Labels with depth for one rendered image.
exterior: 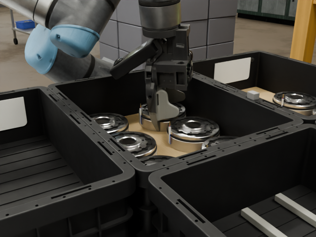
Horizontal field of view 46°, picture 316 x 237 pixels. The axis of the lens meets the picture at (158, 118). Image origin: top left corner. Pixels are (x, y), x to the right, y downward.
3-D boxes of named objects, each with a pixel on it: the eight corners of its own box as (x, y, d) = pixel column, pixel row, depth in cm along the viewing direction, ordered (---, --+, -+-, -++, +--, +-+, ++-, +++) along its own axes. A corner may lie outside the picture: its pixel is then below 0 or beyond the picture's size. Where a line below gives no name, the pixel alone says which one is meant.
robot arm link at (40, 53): (52, 86, 101) (10, 58, 92) (76, 45, 104) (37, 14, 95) (75, 91, 93) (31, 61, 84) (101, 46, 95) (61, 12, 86)
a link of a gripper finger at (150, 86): (154, 114, 72) (153, 69, 69) (146, 114, 72) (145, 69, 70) (160, 108, 76) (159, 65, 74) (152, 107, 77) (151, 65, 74)
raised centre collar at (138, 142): (108, 142, 67) (108, 139, 67) (131, 135, 70) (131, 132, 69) (123, 153, 63) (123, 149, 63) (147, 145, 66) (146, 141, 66)
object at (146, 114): (131, 108, 83) (130, 105, 83) (169, 99, 88) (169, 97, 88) (154, 123, 76) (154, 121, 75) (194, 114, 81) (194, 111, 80)
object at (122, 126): (70, 121, 77) (70, 118, 76) (114, 111, 82) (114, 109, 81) (88, 139, 69) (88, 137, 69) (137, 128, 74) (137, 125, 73)
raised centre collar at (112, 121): (86, 121, 76) (86, 118, 76) (108, 115, 78) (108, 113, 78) (96, 129, 72) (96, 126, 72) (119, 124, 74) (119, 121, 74)
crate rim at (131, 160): (46, 96, 76) (44, 84, 75) (169, 74, 91) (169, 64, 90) (141, 191, 45) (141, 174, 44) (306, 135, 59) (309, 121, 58)
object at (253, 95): (246, 97, 68) (247, 91, 68) (252, 96, 69) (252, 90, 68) (253, 100, 67) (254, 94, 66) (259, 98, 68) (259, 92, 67)
